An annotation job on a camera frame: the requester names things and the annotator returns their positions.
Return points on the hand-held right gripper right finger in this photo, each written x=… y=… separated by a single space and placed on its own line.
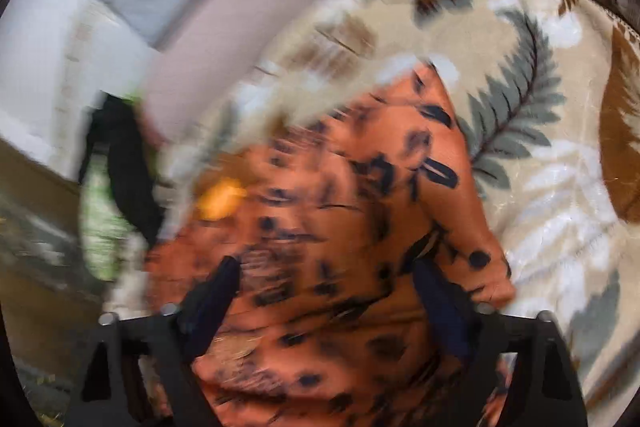
x=442 y=307

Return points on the orange floral cloth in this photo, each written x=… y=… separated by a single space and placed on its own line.
x=340 y=217

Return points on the green patterned pillow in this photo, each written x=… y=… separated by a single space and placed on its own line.
x=100 y=227

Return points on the leaf print blanket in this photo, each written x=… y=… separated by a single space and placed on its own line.
x=530 y=117

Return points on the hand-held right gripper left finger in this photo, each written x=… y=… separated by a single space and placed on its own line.
x=216 y=294

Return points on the black cloth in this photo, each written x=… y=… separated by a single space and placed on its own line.
x=122 y=162

